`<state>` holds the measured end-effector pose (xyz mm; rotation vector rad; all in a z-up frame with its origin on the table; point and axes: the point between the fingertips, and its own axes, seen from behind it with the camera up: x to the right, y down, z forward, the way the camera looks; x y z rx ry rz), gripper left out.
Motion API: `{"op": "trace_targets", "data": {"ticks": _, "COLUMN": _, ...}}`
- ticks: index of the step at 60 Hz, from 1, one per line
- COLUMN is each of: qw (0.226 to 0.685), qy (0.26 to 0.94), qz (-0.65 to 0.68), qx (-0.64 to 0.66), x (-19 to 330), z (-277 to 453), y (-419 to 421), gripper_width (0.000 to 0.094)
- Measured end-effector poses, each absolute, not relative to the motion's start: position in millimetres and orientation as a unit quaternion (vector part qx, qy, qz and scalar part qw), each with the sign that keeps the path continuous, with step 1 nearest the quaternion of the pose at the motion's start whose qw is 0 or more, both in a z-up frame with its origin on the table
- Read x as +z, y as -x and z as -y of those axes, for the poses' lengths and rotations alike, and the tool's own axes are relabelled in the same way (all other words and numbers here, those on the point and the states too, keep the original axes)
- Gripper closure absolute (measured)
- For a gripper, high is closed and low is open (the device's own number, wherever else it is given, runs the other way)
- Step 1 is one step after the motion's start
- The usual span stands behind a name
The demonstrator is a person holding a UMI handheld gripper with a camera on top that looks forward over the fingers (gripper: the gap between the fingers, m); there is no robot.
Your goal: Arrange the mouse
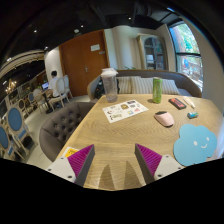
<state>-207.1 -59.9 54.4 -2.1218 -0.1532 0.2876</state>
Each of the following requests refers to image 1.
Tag grey tufted armchair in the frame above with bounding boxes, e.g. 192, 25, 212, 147
39, 102, 94, 161

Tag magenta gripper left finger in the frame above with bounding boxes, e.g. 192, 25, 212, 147
47, 145, 95, 186

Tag blue padded chair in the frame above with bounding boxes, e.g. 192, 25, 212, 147
0, 124, 23, 160
6, 106, 36, 147

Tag yellow label card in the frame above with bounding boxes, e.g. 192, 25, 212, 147
63, 147, 78, 157

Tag blue cloud mouse pad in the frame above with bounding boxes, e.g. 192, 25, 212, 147
173, 124, 217, 166

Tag white marker pen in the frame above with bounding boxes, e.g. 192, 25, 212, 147
183, 96, 195, 109

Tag green drink can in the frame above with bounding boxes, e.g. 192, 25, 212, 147
153, 77, 162, 103

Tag arched window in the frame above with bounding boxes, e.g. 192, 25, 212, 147
169, 22, 203, 90

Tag pink computer mouse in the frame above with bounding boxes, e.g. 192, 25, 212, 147
154, 111, 174, 127

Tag grey sofa with cushions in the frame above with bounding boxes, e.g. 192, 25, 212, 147
86, 69, 203, 101

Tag wooden double door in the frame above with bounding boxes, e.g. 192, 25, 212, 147
59, 30, 109, 96

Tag clear plastic shaker bottle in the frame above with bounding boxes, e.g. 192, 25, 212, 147
101, 68, 118, 103

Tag white chair at desk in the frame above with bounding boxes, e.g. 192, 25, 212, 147
49, 75, 70, 108

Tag small teal eraser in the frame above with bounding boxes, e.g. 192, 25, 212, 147
187, 112, 199, 119

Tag glass display cabinet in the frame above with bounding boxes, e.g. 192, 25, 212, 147
137, 34, 168, 70

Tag white sticker sheet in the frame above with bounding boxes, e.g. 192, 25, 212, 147
103, 100, 148, 123

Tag blue padded chair near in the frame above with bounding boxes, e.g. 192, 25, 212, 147
0, 124, 23, 160

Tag seated person in white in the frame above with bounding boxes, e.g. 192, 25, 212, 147
45, 70, 62, 114

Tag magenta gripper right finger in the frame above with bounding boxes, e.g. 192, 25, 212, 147
135, 144, 183, 184

